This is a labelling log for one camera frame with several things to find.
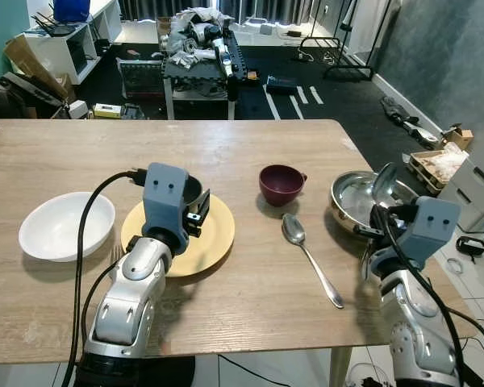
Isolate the maroon cup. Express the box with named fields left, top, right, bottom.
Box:
left=259, top=164, right=308, bottom=207

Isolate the grey plastic crate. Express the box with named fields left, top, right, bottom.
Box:
left=117, top=58, right=167, bottom=99

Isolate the white bowl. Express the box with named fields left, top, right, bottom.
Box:
left=19, top=192, right=116, bottom=263

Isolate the flattened brown cardboard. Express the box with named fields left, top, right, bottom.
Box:
left=4, top=34, right=74, bottom=102

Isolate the steel bowl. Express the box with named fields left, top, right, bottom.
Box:
left=331, top=171, right=421, bottom=241

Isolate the white cloth pile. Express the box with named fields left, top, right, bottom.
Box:
left=163, top=8, right=241, bottom=67

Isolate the cardboard box with packaging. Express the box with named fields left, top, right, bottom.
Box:
left=403, top=145, right=474, bottom=195

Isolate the small yellow box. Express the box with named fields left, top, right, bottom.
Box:
left=93, top=103, right=123, bottom=120

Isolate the black clothes rack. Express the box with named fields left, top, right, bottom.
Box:
left=298, top=0, right=377, bottom=81

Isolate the white drawer cabinet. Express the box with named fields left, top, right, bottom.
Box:
left=440, top=121, right=484, bottom=235

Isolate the silver table spoon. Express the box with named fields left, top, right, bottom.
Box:
left=282, top=213, right=345, bottom=310

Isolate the black bowl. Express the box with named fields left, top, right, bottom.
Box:
left=181, top=173, right=205, bottom=204

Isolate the yellow plate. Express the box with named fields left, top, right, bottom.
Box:
left=121, top=192, right=236, bottom=279

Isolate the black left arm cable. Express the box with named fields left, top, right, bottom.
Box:
left=60, top=169, right=150, bottom=387

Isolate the black workbench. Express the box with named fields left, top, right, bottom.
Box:
left=161, top=32, right=248, bottom=121

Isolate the small black device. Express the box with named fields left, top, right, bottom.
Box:
left=456, top=236, right=484, bottom=258

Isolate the dark blue pad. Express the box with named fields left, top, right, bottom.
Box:
left=265, top=75, right=300, bottom=94

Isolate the light wooden table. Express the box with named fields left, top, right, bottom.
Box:
left=0, top=119, right=478, bottom=365

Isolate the blue storage box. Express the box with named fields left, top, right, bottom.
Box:
left=52, top=0, right=91, bottom=23

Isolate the large steel spoon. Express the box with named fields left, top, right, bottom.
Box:
left=373, top=163, right=401, bottom=208

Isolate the white shelf unit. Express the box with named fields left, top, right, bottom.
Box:
left=24, top=0, right=122, bottom=85

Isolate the small open cardboard box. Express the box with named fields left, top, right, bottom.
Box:
left=442, top=125, right=475, bottom=151

